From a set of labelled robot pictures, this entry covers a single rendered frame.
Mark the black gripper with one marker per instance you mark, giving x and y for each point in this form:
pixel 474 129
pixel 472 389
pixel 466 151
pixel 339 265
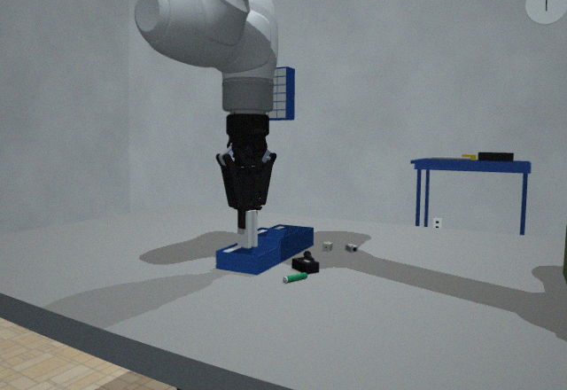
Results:
pixel 246 168

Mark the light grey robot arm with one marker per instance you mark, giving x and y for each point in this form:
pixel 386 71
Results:
pixel 207 33

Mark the green battery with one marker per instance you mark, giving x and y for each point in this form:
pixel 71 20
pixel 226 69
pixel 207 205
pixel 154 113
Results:
pixel 296 277

